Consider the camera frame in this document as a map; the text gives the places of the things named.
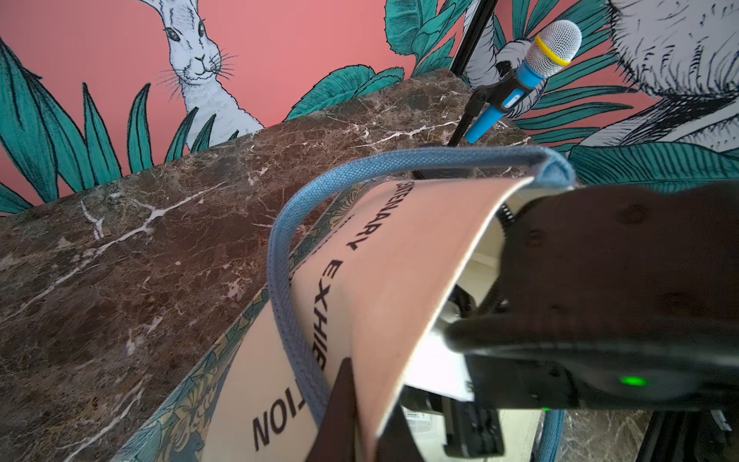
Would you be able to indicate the black right frame post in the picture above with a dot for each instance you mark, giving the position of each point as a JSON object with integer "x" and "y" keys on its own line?
{"x": 483, "y": 13}

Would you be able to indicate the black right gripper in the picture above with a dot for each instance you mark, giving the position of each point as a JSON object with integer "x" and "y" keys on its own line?
{"x": 444, "y": 428}

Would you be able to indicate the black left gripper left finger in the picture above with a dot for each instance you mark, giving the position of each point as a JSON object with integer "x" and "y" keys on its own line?
{"x": 335, "y": 441}

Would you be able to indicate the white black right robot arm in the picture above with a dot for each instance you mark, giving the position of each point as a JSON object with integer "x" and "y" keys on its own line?
{"x": 608, "y": 298}

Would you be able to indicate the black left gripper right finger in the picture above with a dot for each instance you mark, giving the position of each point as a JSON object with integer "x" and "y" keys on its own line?
{"x": 397, "y": 444}

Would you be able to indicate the cream canvas tote bag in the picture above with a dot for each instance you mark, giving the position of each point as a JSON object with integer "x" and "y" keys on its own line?
{"x": 361, "y": 265}

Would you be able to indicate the blue toy microphone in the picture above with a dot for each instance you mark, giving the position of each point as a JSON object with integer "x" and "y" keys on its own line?
{"x": 550, "y": 52}

